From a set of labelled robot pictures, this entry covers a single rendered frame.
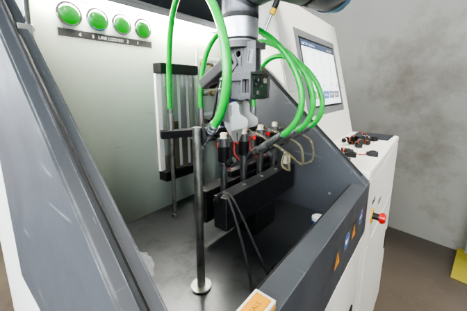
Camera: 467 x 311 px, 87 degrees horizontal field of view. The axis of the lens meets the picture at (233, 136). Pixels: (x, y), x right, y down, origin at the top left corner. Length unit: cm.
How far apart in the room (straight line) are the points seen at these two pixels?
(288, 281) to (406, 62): 221
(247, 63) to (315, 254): 36
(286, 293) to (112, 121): 57
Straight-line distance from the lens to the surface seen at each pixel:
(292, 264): 44
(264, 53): 93
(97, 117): 71
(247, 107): 55
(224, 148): 57
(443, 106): 241
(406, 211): 263
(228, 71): 36
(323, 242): 50
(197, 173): 45
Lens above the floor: 122
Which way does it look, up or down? 11 degrees down
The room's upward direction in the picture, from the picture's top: straight up
